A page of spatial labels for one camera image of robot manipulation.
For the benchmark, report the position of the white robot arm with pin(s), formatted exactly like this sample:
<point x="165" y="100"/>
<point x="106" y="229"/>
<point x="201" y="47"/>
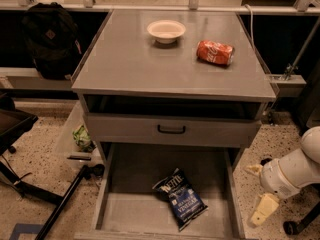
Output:
<point x="302" y="166"/>

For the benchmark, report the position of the clear plastic bin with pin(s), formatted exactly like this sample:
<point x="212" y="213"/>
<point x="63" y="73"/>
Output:
<point x="66" y="146"/>

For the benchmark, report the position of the blue chip bag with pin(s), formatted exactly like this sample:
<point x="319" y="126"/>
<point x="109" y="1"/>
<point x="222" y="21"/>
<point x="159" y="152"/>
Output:
<point x="185" y="203"/>

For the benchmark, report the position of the green chip bag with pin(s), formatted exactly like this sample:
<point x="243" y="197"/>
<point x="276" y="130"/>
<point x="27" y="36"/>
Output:
<point x="82" y="139"/>

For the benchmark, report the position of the black backpack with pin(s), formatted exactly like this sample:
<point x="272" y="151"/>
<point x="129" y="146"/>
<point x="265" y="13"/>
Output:
<point x="52" y="40"/>

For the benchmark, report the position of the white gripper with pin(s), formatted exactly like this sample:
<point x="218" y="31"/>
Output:
<point x="270" y="177"/>

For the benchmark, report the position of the black chair base left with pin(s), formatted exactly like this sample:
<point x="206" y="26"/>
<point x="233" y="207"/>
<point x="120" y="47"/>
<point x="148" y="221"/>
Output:
<point x="38" y="163"/>

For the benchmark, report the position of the closed grey top drawer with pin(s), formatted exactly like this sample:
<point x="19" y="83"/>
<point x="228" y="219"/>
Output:
<point x="199" y="132"/>

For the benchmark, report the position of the grey drawer cabinet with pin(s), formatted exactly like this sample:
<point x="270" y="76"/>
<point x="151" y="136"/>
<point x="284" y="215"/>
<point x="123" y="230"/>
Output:
<point x="129" y="73"/>

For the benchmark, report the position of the black drawer handle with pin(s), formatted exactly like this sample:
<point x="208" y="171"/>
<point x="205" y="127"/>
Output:
<point x="171" y="130"/>

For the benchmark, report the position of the red soda can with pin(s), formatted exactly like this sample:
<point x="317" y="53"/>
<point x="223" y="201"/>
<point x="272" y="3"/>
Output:
<point x="214" y="52"/>

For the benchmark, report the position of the white bowl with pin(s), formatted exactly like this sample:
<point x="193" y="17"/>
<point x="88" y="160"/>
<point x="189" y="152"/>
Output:
<point x="166" y="31"/>

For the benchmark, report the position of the open grey middle drawer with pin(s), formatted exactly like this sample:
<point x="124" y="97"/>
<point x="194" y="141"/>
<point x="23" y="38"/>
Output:
<point x="128" y="208"/>

